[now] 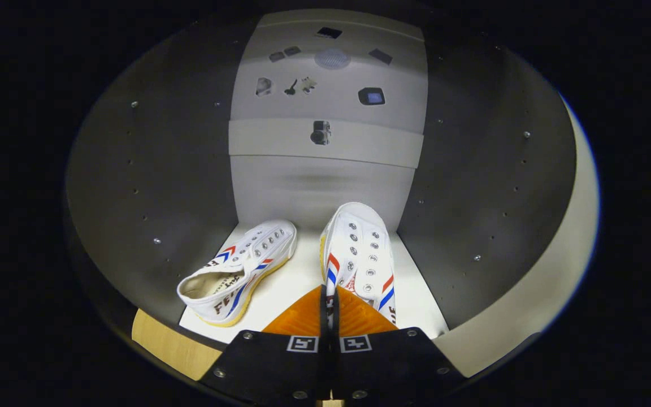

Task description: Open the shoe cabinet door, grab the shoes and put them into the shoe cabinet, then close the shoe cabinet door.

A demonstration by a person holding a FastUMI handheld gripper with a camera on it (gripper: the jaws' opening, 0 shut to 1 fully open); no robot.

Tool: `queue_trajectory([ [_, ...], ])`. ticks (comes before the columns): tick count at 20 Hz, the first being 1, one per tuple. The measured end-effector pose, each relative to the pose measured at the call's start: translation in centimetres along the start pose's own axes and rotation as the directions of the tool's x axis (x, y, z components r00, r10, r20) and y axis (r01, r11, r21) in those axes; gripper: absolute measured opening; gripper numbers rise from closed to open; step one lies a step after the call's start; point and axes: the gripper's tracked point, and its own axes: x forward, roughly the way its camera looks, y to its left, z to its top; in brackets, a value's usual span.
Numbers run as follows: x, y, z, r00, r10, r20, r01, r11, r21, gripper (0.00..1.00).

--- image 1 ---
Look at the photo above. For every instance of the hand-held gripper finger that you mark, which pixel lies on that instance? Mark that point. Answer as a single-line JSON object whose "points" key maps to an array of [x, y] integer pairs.
{"points": [[324, 362], [334, 362]]}

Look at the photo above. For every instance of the dark grey shoe cabinet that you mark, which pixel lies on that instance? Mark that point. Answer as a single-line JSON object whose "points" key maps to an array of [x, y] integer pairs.
{"points": [[150, 186]]}

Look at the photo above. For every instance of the beige shoe cabinet door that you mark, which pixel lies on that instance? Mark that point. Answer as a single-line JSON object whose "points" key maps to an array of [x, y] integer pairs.
{"points": [[551, 271]]}

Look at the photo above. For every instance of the white canvas shoe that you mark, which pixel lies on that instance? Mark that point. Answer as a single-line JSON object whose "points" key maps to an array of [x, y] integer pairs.
{"points": [[246, 265], [359, 243]]}

